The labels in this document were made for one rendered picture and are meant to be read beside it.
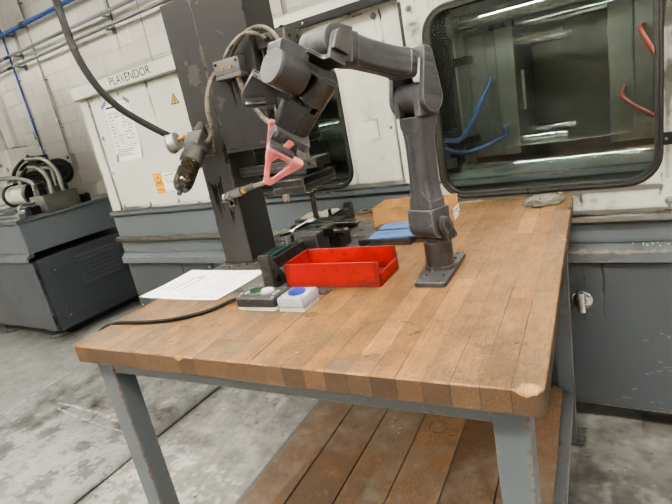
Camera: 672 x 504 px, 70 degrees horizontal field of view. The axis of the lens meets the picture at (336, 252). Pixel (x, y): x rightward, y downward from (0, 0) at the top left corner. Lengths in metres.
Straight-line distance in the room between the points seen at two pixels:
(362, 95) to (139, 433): 1.38
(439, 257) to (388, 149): 0.92
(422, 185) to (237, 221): 0.65
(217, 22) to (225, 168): 0.38
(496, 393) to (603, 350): 1.29
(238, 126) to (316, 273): 0.50
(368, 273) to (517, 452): 0.49
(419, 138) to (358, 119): 0.97
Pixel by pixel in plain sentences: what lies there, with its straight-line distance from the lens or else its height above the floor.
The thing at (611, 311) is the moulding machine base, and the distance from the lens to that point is 1.90.
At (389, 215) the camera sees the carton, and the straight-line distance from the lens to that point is 1.55.
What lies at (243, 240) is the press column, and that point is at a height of 0.97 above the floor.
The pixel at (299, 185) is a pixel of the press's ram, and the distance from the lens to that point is 1.28.
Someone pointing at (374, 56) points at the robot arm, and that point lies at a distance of 0.94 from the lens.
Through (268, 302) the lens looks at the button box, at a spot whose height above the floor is 0.92.
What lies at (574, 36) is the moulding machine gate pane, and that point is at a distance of 1.72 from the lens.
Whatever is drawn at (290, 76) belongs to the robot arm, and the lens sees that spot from 0.80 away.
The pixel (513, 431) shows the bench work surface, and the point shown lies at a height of 0.81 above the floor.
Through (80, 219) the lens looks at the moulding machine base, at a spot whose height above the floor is 0.85.
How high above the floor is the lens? 1.29
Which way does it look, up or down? 16 degrees down
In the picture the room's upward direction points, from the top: 11 degrees counter-clockwise
